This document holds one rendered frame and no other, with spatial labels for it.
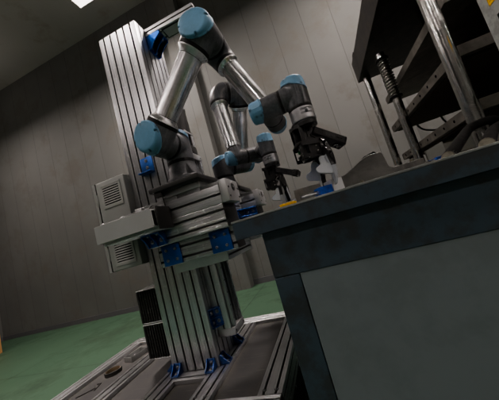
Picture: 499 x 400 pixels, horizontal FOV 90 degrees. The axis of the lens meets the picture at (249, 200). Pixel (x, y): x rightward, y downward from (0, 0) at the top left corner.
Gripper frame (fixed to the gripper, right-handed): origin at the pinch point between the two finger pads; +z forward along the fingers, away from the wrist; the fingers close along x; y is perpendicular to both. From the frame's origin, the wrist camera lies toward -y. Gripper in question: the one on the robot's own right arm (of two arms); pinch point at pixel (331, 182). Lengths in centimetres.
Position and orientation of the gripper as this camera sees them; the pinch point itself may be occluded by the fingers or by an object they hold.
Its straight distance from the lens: 79.8
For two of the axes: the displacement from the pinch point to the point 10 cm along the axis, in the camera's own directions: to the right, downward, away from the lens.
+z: 2.7, 9.5, -1.2
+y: -9.5, 2.5, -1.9
